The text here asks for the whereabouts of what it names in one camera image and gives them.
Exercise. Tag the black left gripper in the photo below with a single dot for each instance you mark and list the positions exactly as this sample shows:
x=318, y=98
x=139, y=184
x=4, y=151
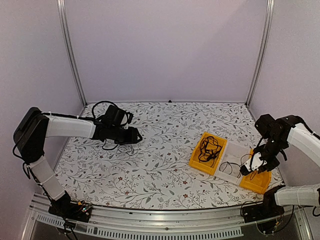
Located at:
x=132, y=137

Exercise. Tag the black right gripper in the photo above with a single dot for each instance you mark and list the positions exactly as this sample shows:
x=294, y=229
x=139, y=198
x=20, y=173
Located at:
x=271, y=166

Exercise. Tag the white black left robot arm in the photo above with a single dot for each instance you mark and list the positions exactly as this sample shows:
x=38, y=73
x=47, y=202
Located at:
x=38, y=129

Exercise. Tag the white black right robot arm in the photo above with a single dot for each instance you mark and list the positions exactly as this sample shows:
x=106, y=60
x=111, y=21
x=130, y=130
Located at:
x=289, y=136

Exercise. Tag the yellow bin far right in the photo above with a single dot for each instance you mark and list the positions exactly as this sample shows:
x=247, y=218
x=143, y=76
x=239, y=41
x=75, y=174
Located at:
x=256, y=182

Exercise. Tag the yellow bin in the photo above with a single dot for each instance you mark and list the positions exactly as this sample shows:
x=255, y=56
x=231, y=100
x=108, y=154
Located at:
x=256, y=182
x=207, y=153

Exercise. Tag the translucent white bin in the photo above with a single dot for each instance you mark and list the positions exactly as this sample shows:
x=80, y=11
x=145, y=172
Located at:
x=228, y=168

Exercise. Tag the floral patterned table cloth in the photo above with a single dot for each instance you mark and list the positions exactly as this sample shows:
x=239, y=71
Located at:
x=155, y=173

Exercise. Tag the yellow bin nearest centre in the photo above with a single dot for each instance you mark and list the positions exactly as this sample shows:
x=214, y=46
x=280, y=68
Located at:
x=207, y=153

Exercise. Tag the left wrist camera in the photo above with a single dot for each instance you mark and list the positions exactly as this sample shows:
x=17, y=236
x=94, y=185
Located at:
x=127, y=119

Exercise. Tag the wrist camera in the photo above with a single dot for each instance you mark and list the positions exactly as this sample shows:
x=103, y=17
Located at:
x=252, y=162
x=127, y=119

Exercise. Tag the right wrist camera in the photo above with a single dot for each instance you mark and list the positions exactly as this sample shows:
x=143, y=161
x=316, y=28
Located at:
x=252, y=162

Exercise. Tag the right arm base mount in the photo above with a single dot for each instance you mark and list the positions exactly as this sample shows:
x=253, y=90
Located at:
x=268, y=219

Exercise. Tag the aluminium front rail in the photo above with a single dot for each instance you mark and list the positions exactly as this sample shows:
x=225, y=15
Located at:
x=112, y=223

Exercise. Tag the right aluminium frame post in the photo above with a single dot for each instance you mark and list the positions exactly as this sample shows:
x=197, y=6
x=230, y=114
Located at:
x=270, y=4

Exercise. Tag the aluminium frame post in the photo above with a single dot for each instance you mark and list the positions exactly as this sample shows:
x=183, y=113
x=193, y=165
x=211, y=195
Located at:
x=270, y=4
x=61, y=7

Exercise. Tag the left aluminium frame post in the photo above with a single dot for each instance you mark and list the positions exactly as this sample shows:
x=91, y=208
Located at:
x=61, y=7

